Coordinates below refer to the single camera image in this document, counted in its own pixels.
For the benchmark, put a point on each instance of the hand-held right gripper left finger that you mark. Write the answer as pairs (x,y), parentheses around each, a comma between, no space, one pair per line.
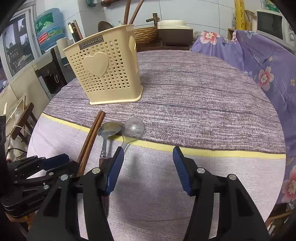
(114,171)

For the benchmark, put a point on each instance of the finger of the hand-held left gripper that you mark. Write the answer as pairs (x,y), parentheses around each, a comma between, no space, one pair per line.
(55,160)
(72,168)

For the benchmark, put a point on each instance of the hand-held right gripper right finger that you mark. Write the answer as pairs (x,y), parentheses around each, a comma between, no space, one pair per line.
(181,169)

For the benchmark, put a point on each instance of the metal spoon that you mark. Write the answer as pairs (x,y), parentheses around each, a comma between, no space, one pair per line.
(133,127)
(109,128)

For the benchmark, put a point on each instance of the beige plastic utensil holder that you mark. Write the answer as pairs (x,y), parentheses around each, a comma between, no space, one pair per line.
(111,76)

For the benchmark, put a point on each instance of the dark spoon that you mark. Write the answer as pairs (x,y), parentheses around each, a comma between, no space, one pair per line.
(104,26)

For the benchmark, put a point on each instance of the dark wooden stool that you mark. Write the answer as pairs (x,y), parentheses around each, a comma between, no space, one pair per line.
(23,120)

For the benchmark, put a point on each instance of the striped lilac tablecloth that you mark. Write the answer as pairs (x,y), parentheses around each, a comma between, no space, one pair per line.
(185,104)

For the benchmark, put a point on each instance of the grey water dispenser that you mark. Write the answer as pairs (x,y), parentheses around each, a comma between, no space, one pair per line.
(55,71)

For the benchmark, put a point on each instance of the glass sliding window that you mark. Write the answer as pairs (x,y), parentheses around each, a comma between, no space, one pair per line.
(18,44)

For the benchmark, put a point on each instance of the dark wooden counter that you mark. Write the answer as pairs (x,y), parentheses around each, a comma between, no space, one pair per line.
(161,47)

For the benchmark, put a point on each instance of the blue water jug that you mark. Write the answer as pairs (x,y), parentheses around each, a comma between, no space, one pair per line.
(48,30)

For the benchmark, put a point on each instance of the purple floral cloth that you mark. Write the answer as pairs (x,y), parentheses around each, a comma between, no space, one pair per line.
(266,64)

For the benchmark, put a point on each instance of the woven pattern basin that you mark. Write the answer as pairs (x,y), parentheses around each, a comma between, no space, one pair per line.
(145,34)

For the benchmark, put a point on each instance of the small wooden box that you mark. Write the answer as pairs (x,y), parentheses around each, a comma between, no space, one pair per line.
(231,34)

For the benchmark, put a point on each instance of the bronze faucet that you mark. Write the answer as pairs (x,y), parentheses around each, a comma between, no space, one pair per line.
(153,17)

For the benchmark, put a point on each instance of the clear jar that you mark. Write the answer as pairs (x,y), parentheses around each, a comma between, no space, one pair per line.
(249,20)

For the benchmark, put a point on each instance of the yellow wrapped roll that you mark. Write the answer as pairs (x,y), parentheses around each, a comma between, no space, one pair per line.
(240,14)

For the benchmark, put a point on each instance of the white microwave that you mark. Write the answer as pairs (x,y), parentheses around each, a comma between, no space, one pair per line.
(270,25)

